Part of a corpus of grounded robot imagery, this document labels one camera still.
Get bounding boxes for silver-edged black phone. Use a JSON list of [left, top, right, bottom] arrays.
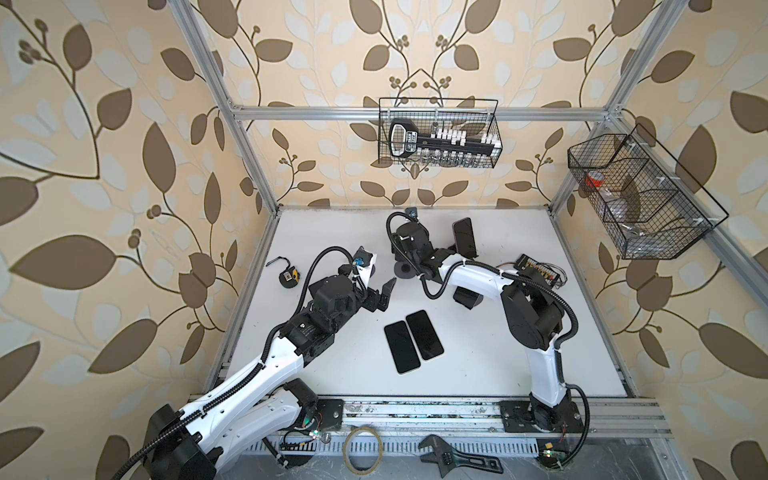
[[406, 310, 444, 360]]

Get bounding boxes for dark phone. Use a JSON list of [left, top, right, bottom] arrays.
[[384, 321, 421, 374]]

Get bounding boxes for green-cased phone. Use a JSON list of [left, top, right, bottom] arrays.
[[453, 287, 484, 310]]

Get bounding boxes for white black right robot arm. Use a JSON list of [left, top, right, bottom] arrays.
[[385, 208, 579, 432]]

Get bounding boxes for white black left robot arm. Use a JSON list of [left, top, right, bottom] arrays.
[[113, 246, 395, 479]]

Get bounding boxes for purple round middle phone stand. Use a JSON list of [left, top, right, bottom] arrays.
[[394, 262, 417, 279]]

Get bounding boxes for dark right phone stand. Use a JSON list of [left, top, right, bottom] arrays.
[[444, 245, 478, 265]]

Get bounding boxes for black phone on right stand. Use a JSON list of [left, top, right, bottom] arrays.
[[452, 217, 478, 259]]

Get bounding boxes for yellow black tape measure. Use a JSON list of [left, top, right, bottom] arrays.
[[265, 256, 300, 289]]

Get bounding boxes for black socket set holder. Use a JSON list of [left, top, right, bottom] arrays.
[[384, 119, 503, 165]]

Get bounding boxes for brown tape roll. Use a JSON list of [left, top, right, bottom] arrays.
[[342, 426, 384, 477]]

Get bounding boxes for black adjustable wrench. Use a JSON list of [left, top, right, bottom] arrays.
[[418, 434, 504, 479]]

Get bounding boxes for red capped item in basket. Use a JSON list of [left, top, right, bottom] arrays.
[[585, 170, 605, 189]]

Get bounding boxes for black wire basket back wall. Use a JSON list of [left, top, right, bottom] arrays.
[[377, 96, 503, 169]]

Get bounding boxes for black wire basket wall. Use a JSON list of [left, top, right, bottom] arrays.
[[568, 124, 729, 260], [377, 96, 503, 169]]

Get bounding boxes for black circuit board with wires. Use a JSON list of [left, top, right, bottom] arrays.
[[497, 254, 568, 289]]

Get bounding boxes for black wire basket right wall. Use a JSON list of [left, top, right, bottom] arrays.
[[568, 124, 729, 260]]

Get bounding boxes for aluminium frame post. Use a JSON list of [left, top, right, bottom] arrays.
[[169, 0, 280, 217]]

